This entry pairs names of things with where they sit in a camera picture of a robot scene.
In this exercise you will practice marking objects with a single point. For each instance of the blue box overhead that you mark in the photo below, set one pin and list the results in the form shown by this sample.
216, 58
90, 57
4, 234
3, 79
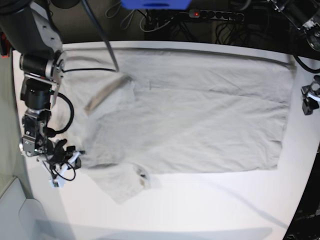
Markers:
156, 4

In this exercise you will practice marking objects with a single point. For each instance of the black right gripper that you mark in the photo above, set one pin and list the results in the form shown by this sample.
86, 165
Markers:
30, 148

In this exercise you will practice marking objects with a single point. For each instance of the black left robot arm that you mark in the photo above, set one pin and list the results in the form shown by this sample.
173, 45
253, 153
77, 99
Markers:
304, 15

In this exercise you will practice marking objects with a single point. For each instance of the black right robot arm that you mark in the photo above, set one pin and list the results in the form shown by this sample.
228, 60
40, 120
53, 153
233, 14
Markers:
28, 28

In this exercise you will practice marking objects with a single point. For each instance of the grey t-shirt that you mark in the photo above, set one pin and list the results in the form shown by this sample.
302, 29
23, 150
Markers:
172, 112

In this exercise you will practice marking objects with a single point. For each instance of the black power strip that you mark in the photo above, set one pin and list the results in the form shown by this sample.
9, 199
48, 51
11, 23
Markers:
216, 15

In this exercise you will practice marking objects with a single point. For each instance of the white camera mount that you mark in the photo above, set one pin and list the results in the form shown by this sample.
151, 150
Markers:
57, 168

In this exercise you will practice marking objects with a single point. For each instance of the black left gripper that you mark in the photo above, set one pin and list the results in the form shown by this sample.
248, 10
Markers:
310, 97

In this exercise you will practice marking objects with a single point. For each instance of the red and black clamp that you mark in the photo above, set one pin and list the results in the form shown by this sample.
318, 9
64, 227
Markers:
5, 46

